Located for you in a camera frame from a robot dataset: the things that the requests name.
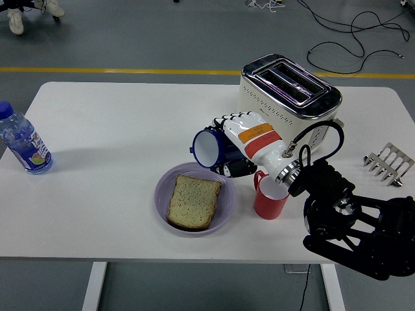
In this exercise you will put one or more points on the bread slice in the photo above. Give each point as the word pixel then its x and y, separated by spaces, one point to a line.
pixel 193 202

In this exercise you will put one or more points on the red cup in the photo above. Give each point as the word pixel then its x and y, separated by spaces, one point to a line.
pixel 267 205

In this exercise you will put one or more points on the clear bottle with blue cap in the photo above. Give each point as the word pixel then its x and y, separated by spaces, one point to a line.
pixel 22 142

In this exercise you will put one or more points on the metal toast rack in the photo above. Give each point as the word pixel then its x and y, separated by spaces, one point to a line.
pixel 386 162

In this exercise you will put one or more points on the purple round plate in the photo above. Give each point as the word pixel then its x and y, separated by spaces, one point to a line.
pixel 223 204

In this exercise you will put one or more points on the blue cup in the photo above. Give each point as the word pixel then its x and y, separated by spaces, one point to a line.
pixel 207 149

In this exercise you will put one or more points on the grey box under table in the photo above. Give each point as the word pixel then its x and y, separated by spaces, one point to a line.
pixel 293 269

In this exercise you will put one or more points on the white table leg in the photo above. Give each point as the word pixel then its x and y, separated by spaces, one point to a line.
pixel 94 286
pixel 332 288

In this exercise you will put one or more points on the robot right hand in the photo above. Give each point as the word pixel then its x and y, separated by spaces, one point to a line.
pixel 256 139

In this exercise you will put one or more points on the person's white shoe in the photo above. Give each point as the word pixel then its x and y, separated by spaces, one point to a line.
pixel 53 8
pixel 16 21

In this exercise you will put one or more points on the cream and chrome toaster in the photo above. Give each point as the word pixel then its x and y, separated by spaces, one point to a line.
pixel 275 97

